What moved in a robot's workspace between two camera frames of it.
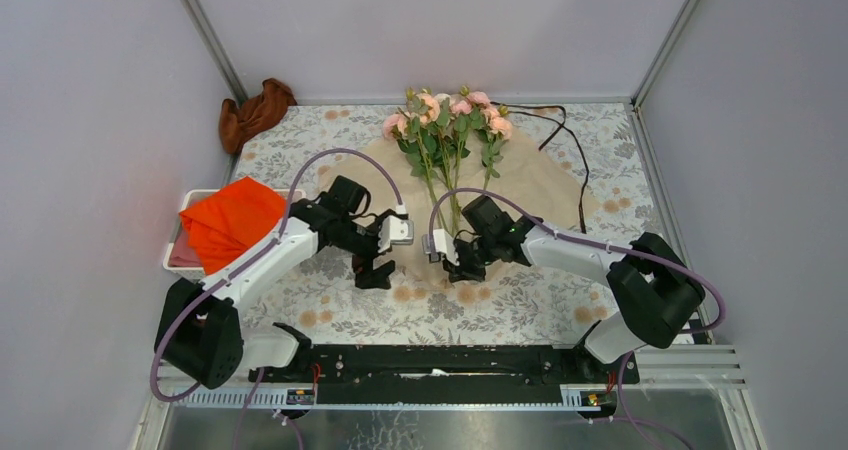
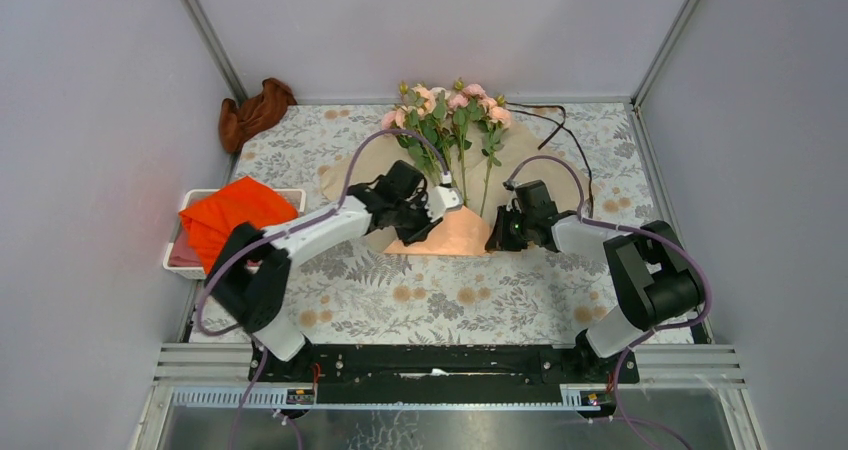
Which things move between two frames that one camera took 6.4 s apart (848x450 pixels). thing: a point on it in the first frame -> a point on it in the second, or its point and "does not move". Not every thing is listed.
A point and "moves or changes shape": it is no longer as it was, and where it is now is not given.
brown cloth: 255,114 does not move
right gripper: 463,272 -> 499,241
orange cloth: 229,225 does not move
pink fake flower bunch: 473,112 moves or changes shape
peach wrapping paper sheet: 493,229 moves or changes shape
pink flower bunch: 436,141 does not move
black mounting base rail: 445,374 does not move
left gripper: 367,278 -> 418,234
